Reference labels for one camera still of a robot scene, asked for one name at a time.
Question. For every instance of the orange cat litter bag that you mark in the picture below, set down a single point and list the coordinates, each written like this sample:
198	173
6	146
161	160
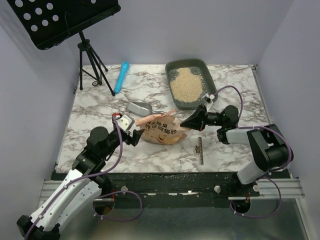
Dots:
163	129

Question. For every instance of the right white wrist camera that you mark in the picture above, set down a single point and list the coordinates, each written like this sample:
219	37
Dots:
207	100

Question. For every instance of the blue cylindrical handle tool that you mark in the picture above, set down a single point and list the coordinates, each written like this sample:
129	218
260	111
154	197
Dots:
123	71

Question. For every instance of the silver metal litter scoop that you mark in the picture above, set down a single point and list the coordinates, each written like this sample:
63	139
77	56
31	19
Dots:
142	109

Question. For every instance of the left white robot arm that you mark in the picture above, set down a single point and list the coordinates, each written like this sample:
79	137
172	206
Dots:
75	175

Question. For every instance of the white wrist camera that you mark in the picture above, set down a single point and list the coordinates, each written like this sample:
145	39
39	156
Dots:
124	121
207	100

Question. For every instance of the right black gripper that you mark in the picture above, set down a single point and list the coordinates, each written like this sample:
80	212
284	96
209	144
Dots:
202	118

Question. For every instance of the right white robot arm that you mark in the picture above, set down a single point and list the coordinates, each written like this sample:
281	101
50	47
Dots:
269	148

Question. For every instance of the beige litter pile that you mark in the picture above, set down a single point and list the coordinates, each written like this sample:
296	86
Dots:
186	86

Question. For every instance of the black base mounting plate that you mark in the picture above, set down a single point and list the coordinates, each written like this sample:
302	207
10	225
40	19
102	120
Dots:
162	190

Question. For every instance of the dark green litter tray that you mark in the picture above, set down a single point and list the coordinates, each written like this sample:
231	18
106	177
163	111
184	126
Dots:
197	66

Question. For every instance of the black perforated music stand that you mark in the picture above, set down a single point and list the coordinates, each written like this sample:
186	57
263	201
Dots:
51	22

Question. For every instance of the aluminium extrusion rail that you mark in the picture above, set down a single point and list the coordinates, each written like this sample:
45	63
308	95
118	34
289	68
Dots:
264	189

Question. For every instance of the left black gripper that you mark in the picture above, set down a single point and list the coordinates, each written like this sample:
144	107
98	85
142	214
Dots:
134	140

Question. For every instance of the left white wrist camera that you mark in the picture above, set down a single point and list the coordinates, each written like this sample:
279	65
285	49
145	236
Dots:
124	121

